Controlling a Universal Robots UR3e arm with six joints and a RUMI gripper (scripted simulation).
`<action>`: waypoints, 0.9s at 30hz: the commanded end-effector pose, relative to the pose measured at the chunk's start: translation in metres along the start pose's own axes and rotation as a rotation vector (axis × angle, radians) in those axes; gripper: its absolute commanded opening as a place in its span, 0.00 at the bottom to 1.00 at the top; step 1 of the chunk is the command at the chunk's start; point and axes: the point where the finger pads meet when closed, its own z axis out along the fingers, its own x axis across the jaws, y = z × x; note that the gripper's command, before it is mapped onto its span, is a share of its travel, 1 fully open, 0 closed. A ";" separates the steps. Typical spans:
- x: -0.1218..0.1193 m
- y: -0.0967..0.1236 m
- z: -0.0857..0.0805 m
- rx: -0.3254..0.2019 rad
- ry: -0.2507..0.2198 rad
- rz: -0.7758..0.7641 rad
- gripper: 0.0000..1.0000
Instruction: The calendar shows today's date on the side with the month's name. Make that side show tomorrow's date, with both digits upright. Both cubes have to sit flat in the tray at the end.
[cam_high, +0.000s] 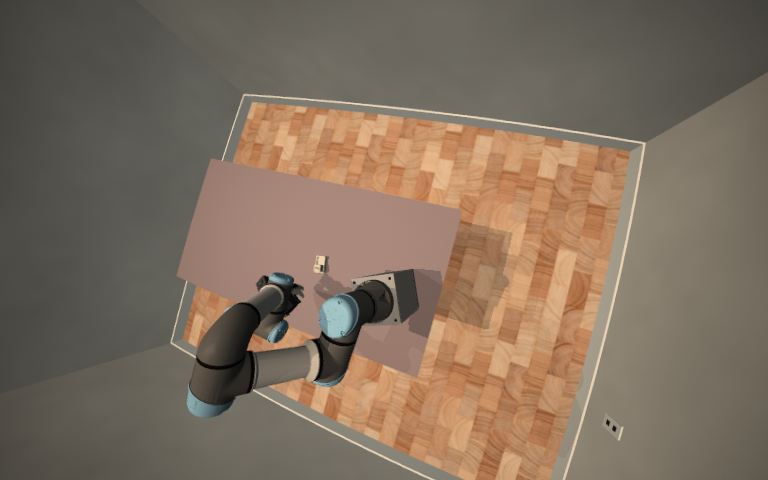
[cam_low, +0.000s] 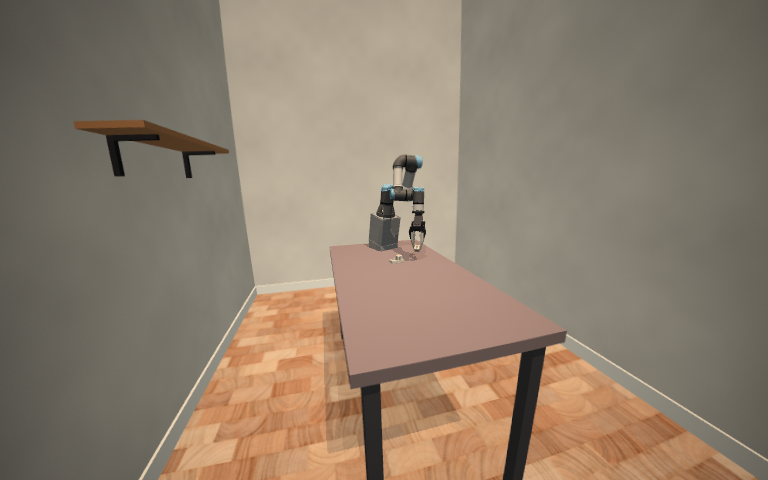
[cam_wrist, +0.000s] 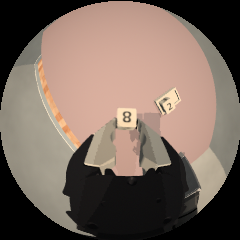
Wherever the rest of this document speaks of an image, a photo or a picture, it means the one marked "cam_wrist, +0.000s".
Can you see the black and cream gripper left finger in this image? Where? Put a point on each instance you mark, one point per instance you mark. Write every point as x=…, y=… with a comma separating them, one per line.
x=94, y=155

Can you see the cream number cube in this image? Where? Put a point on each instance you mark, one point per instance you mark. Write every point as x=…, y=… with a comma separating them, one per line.
x=126, y=119
x=167, y=105

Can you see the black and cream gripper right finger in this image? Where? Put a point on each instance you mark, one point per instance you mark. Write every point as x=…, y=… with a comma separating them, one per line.
x=157, y=153

